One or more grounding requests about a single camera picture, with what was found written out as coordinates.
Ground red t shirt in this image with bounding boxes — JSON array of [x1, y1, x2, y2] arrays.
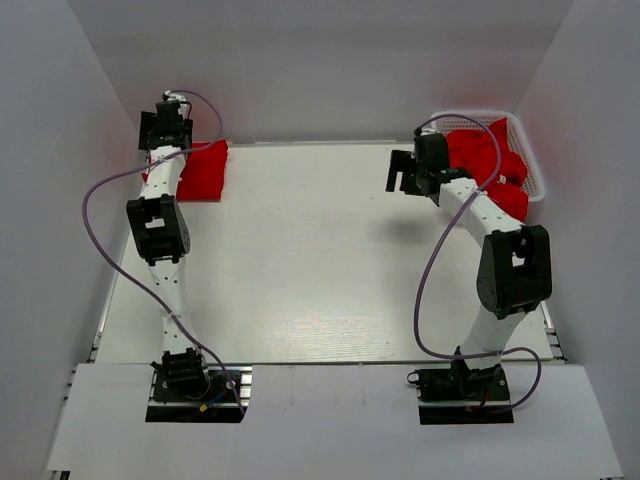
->
[[140, 140, 229, 203]]

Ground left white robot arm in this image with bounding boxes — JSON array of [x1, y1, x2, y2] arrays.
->
[[126, 93, 196, 361]]

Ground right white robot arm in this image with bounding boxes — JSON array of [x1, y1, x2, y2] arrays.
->
[[385, 128, 552, 399]]

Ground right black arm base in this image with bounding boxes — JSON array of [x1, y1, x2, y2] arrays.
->
[[407, 360, 514, 426]]

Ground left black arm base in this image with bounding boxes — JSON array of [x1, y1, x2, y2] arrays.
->
[[145, 348, 252, 424]]

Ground red t shirts in basket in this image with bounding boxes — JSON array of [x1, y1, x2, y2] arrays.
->
[[442, 119, 530, 221]]

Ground white plastic basket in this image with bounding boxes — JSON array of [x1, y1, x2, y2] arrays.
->
[[430, 109, 545, 207]]

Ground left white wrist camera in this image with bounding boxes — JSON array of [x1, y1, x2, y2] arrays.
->
[[162, 90, 191, 107]]

